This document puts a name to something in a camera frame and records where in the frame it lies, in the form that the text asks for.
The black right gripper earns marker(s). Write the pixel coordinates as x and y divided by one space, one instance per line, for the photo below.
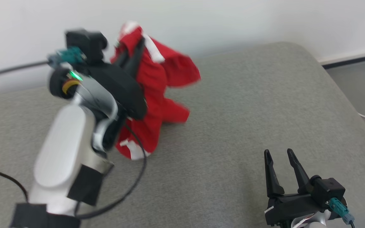
290 207

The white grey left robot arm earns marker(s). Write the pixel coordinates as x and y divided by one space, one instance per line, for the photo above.
62 148

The white and black baseboard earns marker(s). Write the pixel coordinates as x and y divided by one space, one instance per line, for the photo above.
353 58

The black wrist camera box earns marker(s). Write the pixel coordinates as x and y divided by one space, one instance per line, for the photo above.
87 42
328 190

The teal camera connector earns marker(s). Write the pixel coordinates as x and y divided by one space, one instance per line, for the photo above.
70 55
341 210

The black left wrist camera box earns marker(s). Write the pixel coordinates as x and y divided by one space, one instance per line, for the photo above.
87 42

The teal right camera connector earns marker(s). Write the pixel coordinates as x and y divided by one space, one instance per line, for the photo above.
341 210

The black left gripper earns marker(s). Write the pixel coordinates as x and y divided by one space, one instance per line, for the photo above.
122 88

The teal left camera connector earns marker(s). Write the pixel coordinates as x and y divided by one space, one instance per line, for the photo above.
70 55

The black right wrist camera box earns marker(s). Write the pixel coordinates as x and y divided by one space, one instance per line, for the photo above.
328 190

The red shorts with white stripe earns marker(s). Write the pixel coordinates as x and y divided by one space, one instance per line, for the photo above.
152 95

